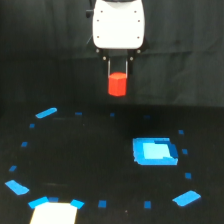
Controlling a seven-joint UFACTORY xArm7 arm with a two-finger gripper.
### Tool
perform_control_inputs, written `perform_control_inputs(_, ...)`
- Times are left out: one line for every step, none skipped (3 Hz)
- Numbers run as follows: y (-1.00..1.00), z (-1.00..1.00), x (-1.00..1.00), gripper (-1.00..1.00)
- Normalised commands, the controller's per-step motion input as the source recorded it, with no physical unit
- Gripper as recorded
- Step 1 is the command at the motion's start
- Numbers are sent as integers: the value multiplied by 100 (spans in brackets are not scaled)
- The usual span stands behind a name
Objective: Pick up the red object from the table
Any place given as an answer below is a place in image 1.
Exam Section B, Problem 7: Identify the long blue tape left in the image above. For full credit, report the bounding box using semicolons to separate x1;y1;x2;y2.
5;180;29;195

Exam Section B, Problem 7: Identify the blue tape square patch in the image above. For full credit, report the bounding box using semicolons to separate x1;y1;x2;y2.
133;138;179;166

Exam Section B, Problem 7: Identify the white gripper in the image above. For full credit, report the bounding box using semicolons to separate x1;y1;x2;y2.
86;0;148;79

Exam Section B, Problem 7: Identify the red hexagonal block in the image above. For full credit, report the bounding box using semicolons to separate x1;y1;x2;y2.
108;72;127;97

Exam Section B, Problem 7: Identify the long blue tape bottom-left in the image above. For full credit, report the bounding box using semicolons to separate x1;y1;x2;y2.
28;196;49;209

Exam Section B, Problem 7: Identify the black backdrop curtain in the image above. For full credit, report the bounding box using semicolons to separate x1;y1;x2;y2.
0;0;224;107

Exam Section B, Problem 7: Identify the long blue tape top-left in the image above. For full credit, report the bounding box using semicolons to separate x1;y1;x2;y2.
35;107;57;119

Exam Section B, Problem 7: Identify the blue tape beside paper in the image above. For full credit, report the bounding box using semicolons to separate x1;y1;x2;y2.
70;199;85;209

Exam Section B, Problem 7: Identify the white paper sheet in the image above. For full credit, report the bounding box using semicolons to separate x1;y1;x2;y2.
30;203;77;224

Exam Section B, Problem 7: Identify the long blue tape bottom-right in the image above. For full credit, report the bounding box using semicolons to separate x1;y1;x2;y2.
173;190;201;207

